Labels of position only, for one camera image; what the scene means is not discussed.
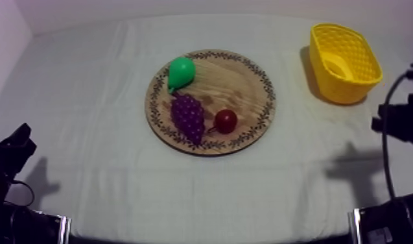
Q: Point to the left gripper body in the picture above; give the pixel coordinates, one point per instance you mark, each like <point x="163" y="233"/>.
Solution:
<point x="8" y="156"/>

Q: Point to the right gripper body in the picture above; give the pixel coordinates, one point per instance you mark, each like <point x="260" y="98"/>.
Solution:
<point x="405" y="121"/>

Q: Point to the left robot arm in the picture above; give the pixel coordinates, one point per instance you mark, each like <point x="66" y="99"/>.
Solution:
<point x="19" y="226"/>

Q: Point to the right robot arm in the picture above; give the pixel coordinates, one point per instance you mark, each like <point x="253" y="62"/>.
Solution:
<point x="390" y="221"/>

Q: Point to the yellow plastic basket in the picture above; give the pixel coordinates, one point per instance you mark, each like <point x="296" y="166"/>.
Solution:
<point x="362" y="58"/>

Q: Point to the yellow toy banana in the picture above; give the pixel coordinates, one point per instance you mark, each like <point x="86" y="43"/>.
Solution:
<point x="339" y="66"/>

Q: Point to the round wooden board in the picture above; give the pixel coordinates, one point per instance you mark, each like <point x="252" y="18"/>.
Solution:
<point x="226" y="85"/>

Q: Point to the small red fruit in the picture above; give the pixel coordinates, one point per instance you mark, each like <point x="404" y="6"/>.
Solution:
<point x="226" y="121"/>

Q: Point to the purple toy grapes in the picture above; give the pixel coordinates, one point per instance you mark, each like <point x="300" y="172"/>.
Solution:
<point x="188" y="117"/>

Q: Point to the green toy pear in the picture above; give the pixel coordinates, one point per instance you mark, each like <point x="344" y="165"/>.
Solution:
<point x="181" y="72"/>

